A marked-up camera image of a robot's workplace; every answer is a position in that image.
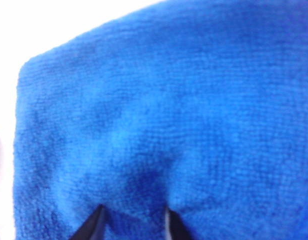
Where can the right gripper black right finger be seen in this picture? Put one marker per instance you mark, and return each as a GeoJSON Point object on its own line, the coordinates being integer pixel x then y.
{"type": "Point", "coordinates": [176, 230]}

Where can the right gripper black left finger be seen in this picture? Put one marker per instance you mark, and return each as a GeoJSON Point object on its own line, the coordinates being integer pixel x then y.
{"type": "Point", "coordinates": [92, 227]}

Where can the blue microfibre rag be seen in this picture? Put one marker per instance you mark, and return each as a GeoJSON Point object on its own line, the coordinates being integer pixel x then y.
{"type": "Point", "coordinates": [169, 100]}

